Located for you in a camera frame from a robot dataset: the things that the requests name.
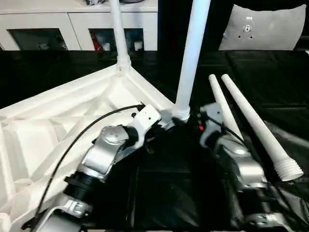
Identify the white plastic table leg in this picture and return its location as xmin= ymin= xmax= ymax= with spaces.
xmin=171 ymin=0 xmax=211 ymax=124
xmin=208 ymin=74 xmax=245 ymax=144
xmin=221 ymin=73 xmax=304 ymax=182
xmin=110 ymin=0 xmax=133 ymax=73

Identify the white plastic table top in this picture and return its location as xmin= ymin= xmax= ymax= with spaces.
xmin=0 ymin=64 xmax=191 ymax=232

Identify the black work mat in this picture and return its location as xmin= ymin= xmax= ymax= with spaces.
xmin=0 ymin=48 xmax=309 ymax=232

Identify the black box with yellow label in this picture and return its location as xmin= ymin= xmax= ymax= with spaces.
xmin=158 ymin=0 xmax=233 ymax=52

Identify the dark clutter pile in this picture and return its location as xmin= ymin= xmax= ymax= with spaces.
xmin=83 ymin=0 xmax=107 ymax=6

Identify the white glass-door cabinet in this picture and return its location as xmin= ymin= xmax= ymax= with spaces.
xmin=0 ymin=0 xmax=159 ymax=52

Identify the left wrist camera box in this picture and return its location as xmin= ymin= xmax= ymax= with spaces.
xmin=131 ymin=104 xmax=163 ymax=150

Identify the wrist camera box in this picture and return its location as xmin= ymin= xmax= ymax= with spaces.
xmin=131 ymin=104 xmax=163 ymax=150
xmin=198 ymin=102 xmax=225 ymax=148

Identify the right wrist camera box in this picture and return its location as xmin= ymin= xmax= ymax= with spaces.
xmin=198 ymin=102 xmax=225 ymax=148

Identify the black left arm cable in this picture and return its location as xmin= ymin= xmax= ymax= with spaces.
xmin=22 ymin=102 xmax=146 ymax=231

